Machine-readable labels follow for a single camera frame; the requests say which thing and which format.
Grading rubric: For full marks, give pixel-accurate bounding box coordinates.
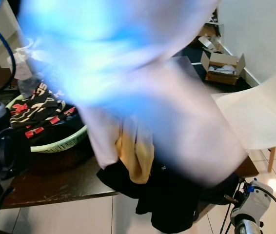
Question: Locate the white collared shirt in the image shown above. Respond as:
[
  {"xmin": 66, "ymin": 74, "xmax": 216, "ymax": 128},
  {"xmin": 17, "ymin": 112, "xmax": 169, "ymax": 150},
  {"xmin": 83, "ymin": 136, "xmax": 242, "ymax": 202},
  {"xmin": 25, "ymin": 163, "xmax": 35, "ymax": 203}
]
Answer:
[{"xmin": 17, "ymin": 0, "xmax": 250, "ymax": 188}]

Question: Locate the black camouflage print garment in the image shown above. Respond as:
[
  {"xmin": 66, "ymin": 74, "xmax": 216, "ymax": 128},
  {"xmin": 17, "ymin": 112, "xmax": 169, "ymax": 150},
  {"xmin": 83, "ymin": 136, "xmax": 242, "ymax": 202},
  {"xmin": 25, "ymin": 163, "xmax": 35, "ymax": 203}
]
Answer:
[{"xmin": 9, "ymin": 88, "xmax": 81, "ymax": 140}]

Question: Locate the white plastic bag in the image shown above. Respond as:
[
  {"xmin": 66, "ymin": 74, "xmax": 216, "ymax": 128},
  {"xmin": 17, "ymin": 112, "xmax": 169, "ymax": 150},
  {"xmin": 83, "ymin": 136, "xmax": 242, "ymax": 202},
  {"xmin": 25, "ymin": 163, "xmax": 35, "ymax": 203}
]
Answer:
[{"xmin": 14, "ymin": 44, "xmax": 43, "ymax": 98}]

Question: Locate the dark wooden table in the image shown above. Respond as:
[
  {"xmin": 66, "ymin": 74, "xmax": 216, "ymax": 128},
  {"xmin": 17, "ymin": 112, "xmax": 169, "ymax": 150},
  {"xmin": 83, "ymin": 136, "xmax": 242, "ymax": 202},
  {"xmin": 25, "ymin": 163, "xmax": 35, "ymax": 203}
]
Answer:
[{"xmin": 0, "ymin": 56, "xmax": 260, "ymax": 211}]

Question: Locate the navy blue garment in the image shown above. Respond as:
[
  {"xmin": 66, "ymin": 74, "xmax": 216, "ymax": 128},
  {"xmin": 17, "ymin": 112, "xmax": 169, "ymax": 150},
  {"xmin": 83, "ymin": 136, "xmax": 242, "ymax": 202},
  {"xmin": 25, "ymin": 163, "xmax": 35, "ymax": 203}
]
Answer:
[{"xmin": 97, "ymin": 156, "xmax": 242, "ymax": 234}]

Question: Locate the large open cardboard box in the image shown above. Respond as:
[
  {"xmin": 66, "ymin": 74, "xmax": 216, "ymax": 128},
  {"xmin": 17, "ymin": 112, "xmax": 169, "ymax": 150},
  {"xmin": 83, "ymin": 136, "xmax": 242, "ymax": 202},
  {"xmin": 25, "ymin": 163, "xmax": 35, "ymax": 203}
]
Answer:
[{"xmin": 199, "ymin": 22, "xmax": 220, "ymax": 49}]

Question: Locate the small open cardboard box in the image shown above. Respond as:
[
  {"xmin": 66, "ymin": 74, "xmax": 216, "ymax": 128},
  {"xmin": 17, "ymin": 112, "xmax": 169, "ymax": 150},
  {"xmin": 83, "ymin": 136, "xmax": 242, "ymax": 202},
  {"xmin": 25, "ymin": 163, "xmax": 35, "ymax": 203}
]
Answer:
[{"xmin": 200, "ymin": 50, "xmax": 246, "ymax": 86}]

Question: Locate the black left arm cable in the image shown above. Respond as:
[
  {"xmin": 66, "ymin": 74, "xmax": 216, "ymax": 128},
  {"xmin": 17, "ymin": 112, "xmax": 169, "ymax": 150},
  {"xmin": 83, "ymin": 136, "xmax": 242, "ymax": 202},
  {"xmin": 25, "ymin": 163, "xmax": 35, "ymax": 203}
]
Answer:
[{"xmin": 0, "ymin": 22, "xmax": 18, "ymax": 93}]

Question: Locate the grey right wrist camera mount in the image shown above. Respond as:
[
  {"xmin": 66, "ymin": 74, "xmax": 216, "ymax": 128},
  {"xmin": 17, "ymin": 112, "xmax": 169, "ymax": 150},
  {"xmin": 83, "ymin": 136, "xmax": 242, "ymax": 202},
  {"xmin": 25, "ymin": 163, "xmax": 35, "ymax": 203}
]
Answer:
[{"xmin": 230, "ymin": 179, "xmax": 275, "ymax": 234}]

